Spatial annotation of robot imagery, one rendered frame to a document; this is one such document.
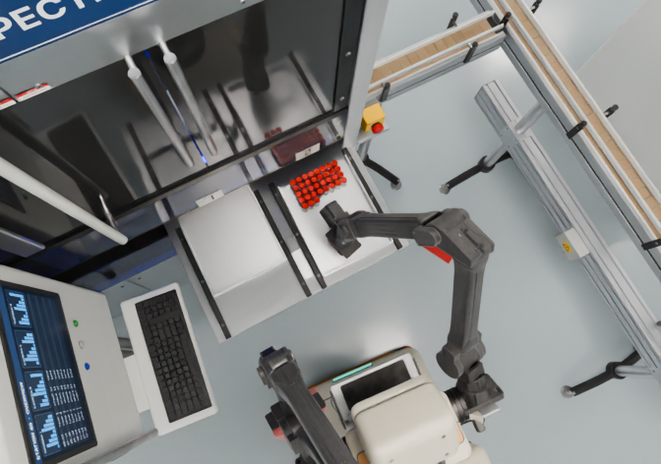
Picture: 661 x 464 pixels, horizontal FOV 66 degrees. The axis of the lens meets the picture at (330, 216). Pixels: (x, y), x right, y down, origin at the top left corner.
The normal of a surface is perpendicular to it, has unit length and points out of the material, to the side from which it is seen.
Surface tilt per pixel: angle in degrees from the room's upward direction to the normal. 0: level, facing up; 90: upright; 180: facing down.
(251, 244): 0
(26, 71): 90
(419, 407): 43
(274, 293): 0
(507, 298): 0
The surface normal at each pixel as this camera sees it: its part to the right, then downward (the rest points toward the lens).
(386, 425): -0.22, -0.80
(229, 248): 0.04, -0.25
